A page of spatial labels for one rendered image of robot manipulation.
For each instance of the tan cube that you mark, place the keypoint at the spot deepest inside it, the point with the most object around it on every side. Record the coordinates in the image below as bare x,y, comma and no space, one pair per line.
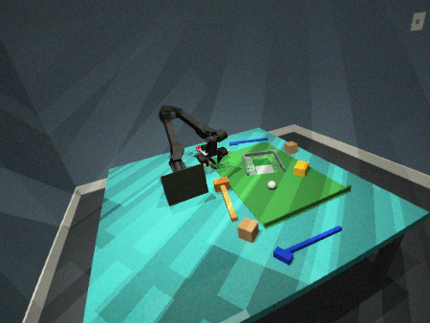
248,230
290,147

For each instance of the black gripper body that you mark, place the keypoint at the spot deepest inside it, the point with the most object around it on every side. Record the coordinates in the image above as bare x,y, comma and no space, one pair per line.
211,153

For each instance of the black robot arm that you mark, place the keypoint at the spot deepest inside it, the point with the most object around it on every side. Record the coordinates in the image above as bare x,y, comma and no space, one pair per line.
202,130

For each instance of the yellow cube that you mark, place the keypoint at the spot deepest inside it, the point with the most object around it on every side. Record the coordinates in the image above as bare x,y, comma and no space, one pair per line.
301,168

